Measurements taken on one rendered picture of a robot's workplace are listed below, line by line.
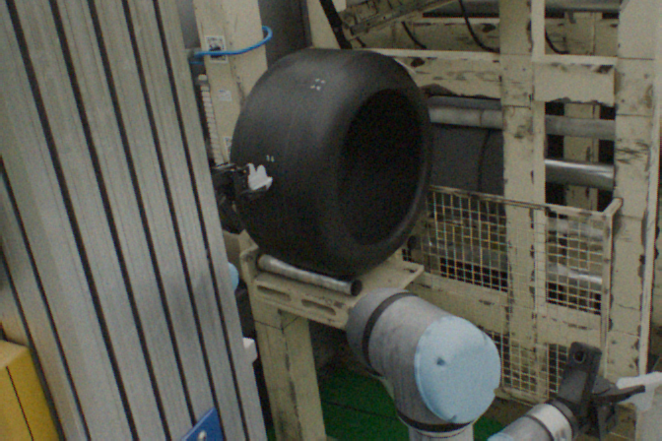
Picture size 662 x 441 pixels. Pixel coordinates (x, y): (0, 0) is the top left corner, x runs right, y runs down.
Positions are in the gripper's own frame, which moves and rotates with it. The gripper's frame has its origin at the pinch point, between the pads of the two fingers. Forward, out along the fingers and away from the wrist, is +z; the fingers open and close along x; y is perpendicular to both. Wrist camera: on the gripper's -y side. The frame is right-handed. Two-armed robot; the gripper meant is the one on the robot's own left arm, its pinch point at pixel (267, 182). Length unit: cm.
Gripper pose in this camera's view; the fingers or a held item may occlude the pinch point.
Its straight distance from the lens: 171.5
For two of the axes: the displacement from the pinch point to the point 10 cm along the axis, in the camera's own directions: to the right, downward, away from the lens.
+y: -0.7, -9.4, -3.2
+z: 6.1, -2.9, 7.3
